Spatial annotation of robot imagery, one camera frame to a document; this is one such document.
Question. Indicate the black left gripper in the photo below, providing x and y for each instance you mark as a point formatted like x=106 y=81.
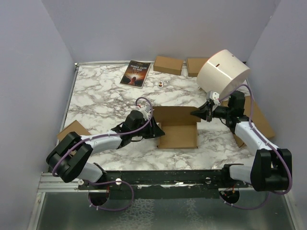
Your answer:
x=154 y=130

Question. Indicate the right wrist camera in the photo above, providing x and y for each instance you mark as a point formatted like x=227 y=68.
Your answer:
x=213 y=97

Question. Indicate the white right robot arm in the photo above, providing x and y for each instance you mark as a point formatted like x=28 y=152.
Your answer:
x=272 y=167

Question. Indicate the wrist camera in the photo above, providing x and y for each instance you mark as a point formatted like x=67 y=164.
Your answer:
x=213 y=97
x=146 y=111

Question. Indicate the Three Days To See book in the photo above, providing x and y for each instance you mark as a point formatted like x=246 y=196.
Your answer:
x=135 y=74

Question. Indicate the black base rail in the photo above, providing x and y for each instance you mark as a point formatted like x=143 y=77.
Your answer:
x=169 y=184

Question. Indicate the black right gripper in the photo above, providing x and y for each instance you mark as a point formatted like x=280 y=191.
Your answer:
x=203 y=113

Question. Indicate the white cylindrical drum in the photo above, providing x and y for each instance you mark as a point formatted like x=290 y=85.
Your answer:
x=222 y=73

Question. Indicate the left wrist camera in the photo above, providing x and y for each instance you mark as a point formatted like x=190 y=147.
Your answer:
x=146 y=111

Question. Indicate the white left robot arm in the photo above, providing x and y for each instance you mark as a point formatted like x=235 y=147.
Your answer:
x=69 y=159

